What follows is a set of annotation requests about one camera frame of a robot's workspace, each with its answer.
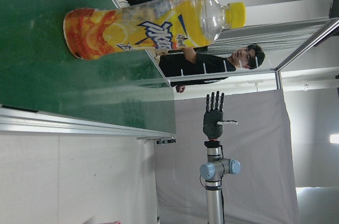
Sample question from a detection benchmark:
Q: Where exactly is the white cloth backdrop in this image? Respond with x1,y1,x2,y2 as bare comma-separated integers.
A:
154,92,300,224

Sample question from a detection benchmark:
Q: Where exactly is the person in black shirt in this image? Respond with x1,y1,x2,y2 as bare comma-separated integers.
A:
158,43,266,94

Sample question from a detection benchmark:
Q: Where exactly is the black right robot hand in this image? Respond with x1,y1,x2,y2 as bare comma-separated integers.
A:
202,91,238,140

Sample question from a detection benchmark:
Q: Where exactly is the aluminium table edge rail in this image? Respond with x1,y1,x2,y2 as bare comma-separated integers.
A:
0,104,177,141

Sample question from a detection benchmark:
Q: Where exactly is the orange yellow drink bottle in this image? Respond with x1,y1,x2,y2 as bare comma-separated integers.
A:
63,0,246,61

